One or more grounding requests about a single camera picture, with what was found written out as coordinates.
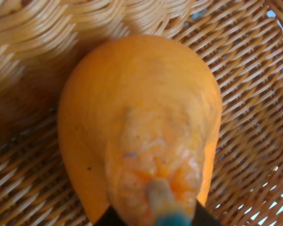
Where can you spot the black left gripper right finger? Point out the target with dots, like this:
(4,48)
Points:
(202,217)

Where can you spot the orange fruit with neck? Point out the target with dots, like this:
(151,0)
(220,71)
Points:
(138,125)

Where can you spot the woven wicker basket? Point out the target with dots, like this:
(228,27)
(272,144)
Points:
(240,40)

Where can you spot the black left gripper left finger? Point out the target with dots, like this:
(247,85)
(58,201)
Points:
(110,218)

